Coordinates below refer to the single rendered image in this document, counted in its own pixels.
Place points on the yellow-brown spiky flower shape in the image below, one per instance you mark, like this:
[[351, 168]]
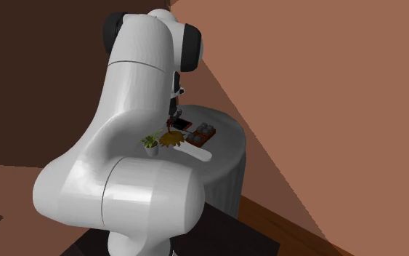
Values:
[[171, 139]]

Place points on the red-framed black tablet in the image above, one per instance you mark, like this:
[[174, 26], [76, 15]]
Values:
[[180, 124]]

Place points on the dark robot stand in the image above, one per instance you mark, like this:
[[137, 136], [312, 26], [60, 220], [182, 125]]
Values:
[[222, 237]]

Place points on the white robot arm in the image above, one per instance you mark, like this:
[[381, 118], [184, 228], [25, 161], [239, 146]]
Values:
[[133, 106]]

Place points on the round grey draped table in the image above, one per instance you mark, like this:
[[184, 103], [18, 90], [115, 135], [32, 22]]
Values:
[[225, 156]]

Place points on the small green potted plant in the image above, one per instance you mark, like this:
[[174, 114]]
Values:
[[151, 143]]

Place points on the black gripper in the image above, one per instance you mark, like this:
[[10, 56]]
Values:
[[172, 106]]

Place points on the white elongated flat object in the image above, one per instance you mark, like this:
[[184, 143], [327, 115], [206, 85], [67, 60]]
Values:
[[197, 153]]

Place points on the brown tray with grey cubes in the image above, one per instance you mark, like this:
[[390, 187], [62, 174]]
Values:
[[201, 133]]

